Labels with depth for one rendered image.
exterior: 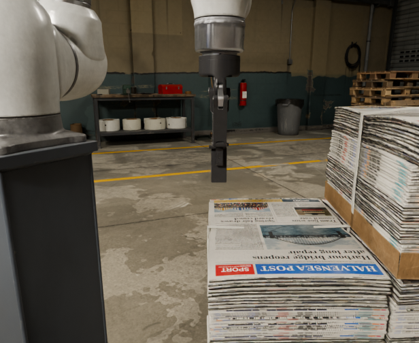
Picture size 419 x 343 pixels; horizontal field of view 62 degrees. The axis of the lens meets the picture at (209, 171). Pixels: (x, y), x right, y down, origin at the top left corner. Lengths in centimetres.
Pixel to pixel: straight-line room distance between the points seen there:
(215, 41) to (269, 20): 753
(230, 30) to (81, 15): 37
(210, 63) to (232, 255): 33
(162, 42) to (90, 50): 639
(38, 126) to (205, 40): 33
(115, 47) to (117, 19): 49
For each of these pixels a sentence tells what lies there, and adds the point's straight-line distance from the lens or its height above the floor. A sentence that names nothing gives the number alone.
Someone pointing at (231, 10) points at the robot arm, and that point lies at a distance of 64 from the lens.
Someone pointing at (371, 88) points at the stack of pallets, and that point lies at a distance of 718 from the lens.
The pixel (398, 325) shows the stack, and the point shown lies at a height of 73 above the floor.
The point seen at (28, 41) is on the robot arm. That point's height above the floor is 118.
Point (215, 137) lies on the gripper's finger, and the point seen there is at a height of 102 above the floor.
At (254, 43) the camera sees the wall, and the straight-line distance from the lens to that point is 794.
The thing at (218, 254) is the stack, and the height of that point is 83.
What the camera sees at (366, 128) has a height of 103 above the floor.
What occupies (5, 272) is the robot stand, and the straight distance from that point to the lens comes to 75.
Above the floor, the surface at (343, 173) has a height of 93.
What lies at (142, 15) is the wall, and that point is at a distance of 714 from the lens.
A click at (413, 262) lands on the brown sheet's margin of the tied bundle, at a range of 60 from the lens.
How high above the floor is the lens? 112
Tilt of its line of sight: 14 degrees down
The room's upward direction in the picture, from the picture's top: straight up
